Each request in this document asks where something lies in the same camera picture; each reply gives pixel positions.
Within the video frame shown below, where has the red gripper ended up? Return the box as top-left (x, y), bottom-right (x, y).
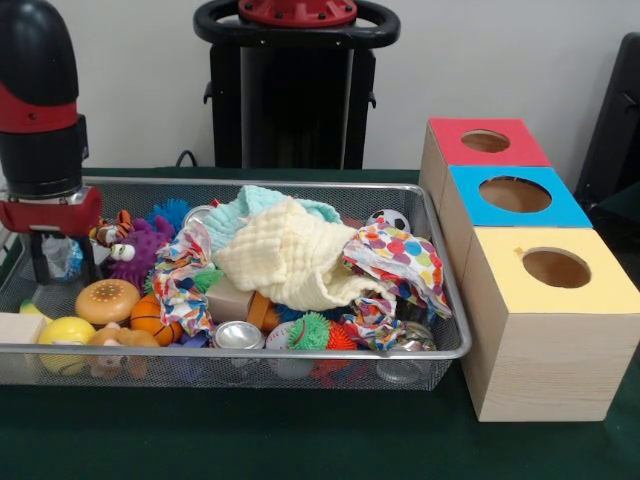
top-left (0, 185), bottom-right (105, 287)

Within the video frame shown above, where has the crushed clear water bottle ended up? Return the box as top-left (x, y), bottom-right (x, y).
top-left (42, 234), bottom-right (85, 282)

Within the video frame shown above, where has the silver mesh bin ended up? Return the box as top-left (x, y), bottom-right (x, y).
top-left (0, 175), bottom-right (473, 390)

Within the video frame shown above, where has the wooden box with three holes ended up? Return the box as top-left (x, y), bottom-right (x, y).
top-left (418, 117), bottom-right (640, 424)

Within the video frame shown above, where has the yellow ball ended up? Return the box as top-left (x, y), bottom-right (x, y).
top-left (37, 316), bottom-right (97, 376)

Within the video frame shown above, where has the purple spiky ball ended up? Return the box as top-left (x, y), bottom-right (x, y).
top-left (107, 217), bottom-right (176, 291)

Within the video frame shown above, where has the brown monkey plush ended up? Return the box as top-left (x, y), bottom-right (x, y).
top-left (89, 322), bottom-right (161, 379)

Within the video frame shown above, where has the small orange basketball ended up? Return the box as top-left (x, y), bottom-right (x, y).
top-left (129, 293), bottom-right (185, 347)

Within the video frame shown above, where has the light blue muslin cloth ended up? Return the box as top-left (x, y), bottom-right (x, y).
top-left (202, 184), bottom-right (344, 251)

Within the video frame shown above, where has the silver drink can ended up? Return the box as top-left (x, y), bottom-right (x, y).
top-left (212, 320), bottom-right (266, 369)

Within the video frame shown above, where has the cream muslin cloth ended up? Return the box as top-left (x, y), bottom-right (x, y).
top-left (214, 195), bottom-right (399, 312)

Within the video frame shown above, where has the dark green table cloth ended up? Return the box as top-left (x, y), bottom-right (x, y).
top-left (584, 182), bottom-right (640, 251)
top-left (0, 167), bottom-right (640, 480)

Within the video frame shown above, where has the small soccer ball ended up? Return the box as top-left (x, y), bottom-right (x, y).
top-left (366, 208), bottom-right (412, 235)

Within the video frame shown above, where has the polka dot paper napkin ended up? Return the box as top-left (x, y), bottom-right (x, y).
top-left (342, 222), bottom-right (453, 320)

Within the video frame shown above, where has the black panel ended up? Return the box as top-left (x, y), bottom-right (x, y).
top-left (574, 32), bottom-right (640, 201)

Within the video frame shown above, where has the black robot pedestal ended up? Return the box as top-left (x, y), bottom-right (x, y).
top-left (193, 0), bottom-right (401, 170)

